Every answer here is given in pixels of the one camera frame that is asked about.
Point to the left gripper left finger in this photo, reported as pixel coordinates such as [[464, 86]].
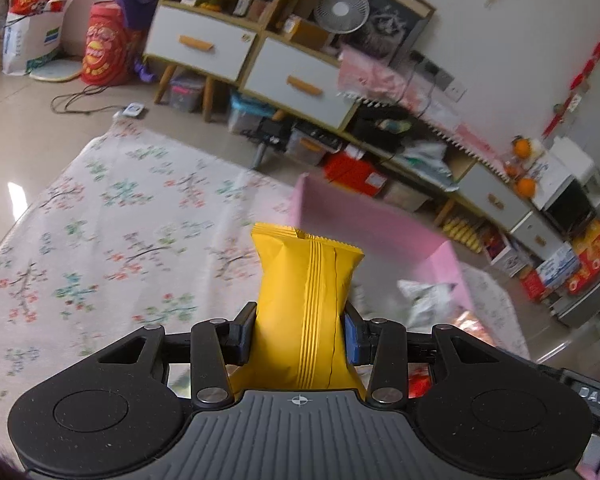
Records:
[[214, 344]]

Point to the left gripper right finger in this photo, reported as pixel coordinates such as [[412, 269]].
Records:
[[381, 345]]

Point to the yellow snack packet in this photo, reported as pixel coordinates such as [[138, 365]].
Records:
[[297, 339]]

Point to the red snack packet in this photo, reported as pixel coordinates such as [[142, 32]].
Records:
[[419, 380]]

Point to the pink cardboard box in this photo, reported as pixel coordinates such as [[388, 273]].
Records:
[[396, 245]]

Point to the floral tablecloth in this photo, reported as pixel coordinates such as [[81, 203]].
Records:
[[141, 229]]

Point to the yellow egg tray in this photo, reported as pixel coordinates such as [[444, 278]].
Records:
[[464, 231]]

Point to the red cardboard box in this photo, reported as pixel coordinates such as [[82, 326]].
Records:
[[357, 175]]

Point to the low wooden tv cabinet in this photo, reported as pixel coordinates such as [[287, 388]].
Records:
[[428, 143]]

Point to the white microwave oven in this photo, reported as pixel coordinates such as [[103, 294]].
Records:
[[560, 197]]

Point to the orange fruit lower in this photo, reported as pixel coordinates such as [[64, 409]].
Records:
[[525, 188]]

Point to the orange fruit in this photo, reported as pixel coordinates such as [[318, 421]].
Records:
[[525, 188], [521, 147]]

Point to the orange fruit upper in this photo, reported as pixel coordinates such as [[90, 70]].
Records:
[[521, 147]]

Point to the pink table runner cloth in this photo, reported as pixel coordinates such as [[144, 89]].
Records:
[[363, 79]]

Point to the red festive bag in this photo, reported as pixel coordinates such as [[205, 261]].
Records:
[[106, 46]]

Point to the wooden shelf cabinet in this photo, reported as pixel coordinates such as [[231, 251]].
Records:
[[255, 57]]

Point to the framed cat picture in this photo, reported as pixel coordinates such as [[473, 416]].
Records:
[[392, 29]]

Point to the white desk fan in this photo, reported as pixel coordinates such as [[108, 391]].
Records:
[[341, 16]]

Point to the white shopping bag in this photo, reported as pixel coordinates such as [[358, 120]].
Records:
[[32, 40]]

